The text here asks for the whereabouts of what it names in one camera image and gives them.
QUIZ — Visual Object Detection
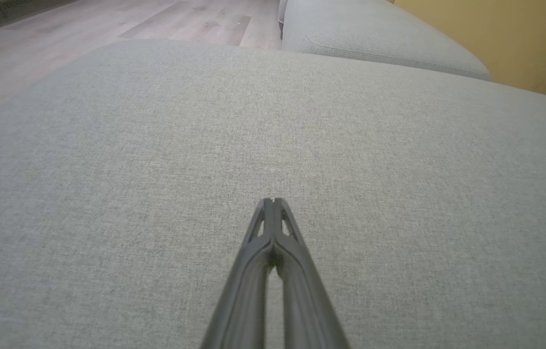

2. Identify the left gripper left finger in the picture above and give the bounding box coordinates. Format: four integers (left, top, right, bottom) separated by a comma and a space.
200, 197, 274, 349

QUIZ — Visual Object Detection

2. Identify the large grey seat cushion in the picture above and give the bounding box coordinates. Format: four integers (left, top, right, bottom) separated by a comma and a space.
0, 39, 546, 349

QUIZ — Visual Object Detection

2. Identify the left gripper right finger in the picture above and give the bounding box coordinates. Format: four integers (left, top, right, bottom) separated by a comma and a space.
273, 197, 351, 349

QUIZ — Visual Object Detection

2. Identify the grey sofa seat cushion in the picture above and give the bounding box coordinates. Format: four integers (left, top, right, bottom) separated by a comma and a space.
281, 0, 491, 81

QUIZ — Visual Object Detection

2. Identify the large yellow sofa backrest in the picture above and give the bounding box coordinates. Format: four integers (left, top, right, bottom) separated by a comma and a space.
393, 0, 546, 106

